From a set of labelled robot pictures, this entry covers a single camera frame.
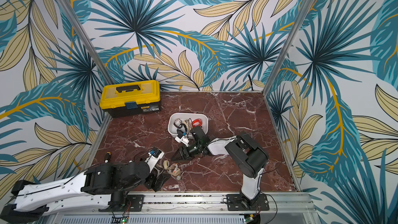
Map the aluminium front rail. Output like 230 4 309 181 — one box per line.
43 192 321 224

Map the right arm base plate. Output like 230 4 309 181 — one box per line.
224 193 269 211

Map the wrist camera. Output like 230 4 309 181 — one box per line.
175 133 189 147
145 148 164 172

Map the white plastic storage box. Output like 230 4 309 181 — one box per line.
167 113 208 138

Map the yellow and black toolbox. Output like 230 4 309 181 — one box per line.
99 80 161 118

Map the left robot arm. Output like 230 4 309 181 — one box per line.
1 158 170 224

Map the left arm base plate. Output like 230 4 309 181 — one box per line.
122 195 145 213

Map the rose gold brown-strap watch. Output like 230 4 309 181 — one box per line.
173 118 182 128

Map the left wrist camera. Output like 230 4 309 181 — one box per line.
145 148 164 172

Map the black yellow screwdriver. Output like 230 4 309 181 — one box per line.
104 152 112 163

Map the cream square-face watch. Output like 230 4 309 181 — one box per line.
185 119 192 128

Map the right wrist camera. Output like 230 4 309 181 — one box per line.
175 133 189 147

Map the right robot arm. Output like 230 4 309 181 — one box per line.
171 133 269 211

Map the small cream watch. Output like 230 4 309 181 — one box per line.
163 160 170 170

